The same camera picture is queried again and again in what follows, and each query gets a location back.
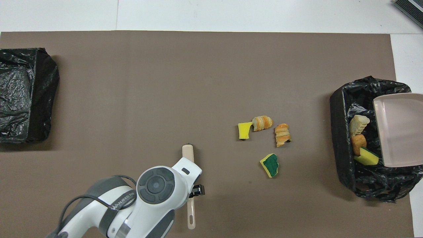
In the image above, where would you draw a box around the brown bread roll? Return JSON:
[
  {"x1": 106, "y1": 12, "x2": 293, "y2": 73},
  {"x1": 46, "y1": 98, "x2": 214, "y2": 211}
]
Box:
[{"x1": 351, "y1": 134, "x2": 367, "y2": 156}]

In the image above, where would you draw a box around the beige hand brush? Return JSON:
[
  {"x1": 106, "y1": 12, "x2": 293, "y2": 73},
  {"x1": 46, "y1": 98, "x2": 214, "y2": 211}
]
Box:
[{"x1": 182, "y1": 143, "x2": 196, "y2": 230}]

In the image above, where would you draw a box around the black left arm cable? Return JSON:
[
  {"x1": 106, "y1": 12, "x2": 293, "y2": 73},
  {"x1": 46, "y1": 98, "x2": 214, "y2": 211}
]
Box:
[{"x1": 50, "y1": 175, "x2": 137, "y2": 238}]

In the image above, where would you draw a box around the pale bread chunk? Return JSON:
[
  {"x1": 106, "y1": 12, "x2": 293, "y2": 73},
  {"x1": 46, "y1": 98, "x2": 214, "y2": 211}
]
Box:
[{"x1": 350, "y1": 114, "x2": 370, "y2": 137}]

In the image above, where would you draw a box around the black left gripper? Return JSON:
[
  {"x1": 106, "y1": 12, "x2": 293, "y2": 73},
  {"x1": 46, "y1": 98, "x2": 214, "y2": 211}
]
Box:
[{"x1": 189, "y1": 184, "x2": 205, "y2": 199}]

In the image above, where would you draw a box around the grey ribbed device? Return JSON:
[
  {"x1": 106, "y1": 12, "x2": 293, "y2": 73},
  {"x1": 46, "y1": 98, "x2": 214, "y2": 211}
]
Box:
[{"x1": 393, "y1": 0, "x2": 423, "y2": 28}]

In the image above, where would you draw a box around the black bag lined bin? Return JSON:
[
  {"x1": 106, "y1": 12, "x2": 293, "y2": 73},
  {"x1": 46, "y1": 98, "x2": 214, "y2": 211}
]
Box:
[
  {"x1": 329, "y1": 76, "x2": 423, "y2": 203},
  {"x1": 0, "y1": 48, "x2": 60, "y2": 143}
]

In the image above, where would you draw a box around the orange striped croissant piece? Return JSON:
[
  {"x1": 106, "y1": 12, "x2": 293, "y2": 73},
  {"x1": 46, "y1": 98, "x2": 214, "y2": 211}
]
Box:
[
  {"x1": 275, "y1": 123, "x2": 292, "y2": 147},
  {"x1": 252, "y1": 115, "x2": 273, "y2": 132}
]

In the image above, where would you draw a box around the notched yellow sponge piece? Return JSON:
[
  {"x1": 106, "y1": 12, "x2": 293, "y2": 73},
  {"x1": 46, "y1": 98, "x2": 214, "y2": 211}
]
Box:
[{"x1": 354, "y1": 147, "x2": 379, "y2": 166}]

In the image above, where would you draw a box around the brown paper table mat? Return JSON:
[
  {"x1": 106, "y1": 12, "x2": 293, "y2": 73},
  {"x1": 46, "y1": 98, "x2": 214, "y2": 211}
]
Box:
[{"x1": 0, "y1": 31, "x2": 415, "y2": 238}]

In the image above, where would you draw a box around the small yellow sponge wedge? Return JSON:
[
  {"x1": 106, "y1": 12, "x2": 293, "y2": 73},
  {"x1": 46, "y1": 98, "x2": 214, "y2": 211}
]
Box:
[{"x1": 238, "y1": 122, "x2": 253, "y2": 140}]

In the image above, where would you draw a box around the beige plastic dustpan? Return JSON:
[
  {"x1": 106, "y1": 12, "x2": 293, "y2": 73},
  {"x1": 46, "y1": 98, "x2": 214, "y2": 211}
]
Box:
[{"x1": 373, "y1": 93, "x2": 423, "y2": 167}]

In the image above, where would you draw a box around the green and yellow sponge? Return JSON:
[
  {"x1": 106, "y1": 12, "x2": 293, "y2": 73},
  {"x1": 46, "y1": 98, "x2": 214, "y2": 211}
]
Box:
[{"x1": 259, "y1": 153, "x2": 279, "y2": 179}]

